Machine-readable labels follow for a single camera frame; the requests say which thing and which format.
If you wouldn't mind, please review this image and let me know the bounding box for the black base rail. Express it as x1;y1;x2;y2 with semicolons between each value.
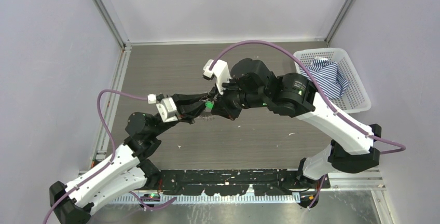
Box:
140;169;321;197

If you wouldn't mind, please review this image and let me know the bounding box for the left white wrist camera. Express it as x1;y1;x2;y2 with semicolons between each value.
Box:
147;94;178;123

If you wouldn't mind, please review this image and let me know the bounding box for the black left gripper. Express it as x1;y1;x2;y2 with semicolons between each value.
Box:
150;92;212;137

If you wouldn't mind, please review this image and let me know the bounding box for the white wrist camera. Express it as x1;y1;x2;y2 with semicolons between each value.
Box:
147;94;178;123
203;59;231;95

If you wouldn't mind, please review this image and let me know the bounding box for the white plastic basket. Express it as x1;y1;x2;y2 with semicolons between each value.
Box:
294;48;372;114

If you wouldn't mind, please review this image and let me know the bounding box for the green key tag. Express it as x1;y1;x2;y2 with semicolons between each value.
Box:
205;101;214;111

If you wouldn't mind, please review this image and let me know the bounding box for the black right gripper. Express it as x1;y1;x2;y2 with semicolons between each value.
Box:
210;75;267;120

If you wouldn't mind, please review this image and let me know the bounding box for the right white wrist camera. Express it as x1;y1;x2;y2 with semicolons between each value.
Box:
203;59;231;95

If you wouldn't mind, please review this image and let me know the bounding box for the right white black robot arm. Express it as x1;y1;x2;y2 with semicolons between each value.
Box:
203;58;380;188

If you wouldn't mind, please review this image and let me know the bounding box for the blue striped shirt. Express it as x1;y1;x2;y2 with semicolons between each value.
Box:
304;57;349;100

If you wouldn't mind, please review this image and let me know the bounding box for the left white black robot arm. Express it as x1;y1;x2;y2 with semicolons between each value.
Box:
49;93;214;223

